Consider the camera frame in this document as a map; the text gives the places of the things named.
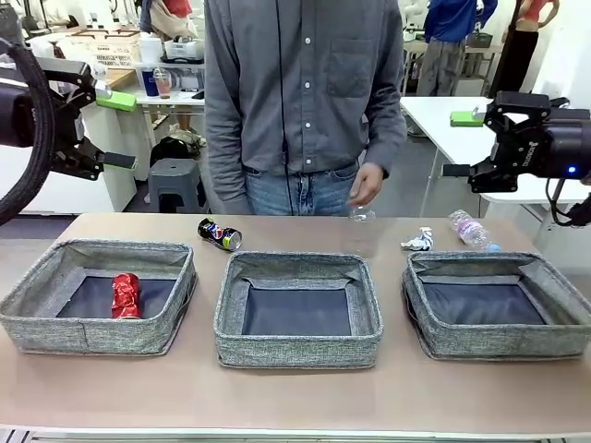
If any white paper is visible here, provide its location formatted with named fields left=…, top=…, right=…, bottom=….
left=399, top=226, right=436, bottom=253

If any thin black cord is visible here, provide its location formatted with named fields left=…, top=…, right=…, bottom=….
left=274, top=0, right=292, bottom=217

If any white desk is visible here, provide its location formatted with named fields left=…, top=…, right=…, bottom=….
left=107, top=62, right=207, bottom=153

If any person in grey shirt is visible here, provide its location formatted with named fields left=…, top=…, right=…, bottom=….
left=202, top=0, right=408, bottom=217

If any background work table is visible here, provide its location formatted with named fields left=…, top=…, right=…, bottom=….
left=399, top=39, right=504, bottom=97

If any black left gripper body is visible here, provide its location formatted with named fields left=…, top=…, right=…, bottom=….
left=0, top=80, right=85, bottom=154

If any clear plastic water bottle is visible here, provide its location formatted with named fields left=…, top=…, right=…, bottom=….
left=448, top=209, right=502, bottom=253

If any wooden top white table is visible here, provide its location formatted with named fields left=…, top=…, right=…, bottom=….
left=0, top=68, right=139, bottom=214

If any person's right forearm grey sleeve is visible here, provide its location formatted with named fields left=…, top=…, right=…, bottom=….
left=205, top=119, right=253, bottom=216

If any grey fabric basket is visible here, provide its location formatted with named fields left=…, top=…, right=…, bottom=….
left=401, top=251, right=591, bottom=362
left=213, top=250, right=384, bottom=369
left=0, top=238, right=199, bottom=356

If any white tabletop appliance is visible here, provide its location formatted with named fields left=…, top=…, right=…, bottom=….
left=162, top=36, right=205, bottom=65

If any white plastic jug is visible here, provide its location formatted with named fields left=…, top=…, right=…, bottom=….
left=138, top=32, right=163, bottom=65

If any background person with beige bag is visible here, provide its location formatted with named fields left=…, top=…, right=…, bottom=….
left=139, top=0, right=204, bottom=42

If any grey plastic stool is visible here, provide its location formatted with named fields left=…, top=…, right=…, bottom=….
left=147, top=158, right=208, bottom=214

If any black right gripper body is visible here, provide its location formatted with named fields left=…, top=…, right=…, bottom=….
left=490, top=108, right=591, bottom=180

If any person's left hand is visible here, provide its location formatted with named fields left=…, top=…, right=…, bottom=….
left=346, top=162, right=390, bottom=208

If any person's left forearm grey sleeve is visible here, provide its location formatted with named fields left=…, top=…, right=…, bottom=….
left=357, top=99, right=408, bottom=181

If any pink drink cup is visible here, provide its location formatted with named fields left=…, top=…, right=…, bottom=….
left=155, top=67, right=173, bottom=100

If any clear plastic cup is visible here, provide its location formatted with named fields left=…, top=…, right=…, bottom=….
left=340, top=206, right=380, bottom=258

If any black bag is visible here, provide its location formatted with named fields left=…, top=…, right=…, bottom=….
left=148, top=136, right=207, bottom=167

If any dark grey garment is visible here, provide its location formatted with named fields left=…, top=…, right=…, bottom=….
left=0, top=0, right=24, bottom=45

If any crushed black soda can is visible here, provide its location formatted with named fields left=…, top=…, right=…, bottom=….
left=197, top=216, right=244, bottom=253

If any crushed red soda can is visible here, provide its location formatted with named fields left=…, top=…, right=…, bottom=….
left=110, top=271, right=143, bottom=320

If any small white background robot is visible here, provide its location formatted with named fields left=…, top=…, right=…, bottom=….
left=399, top=2, right=424, bottom=42

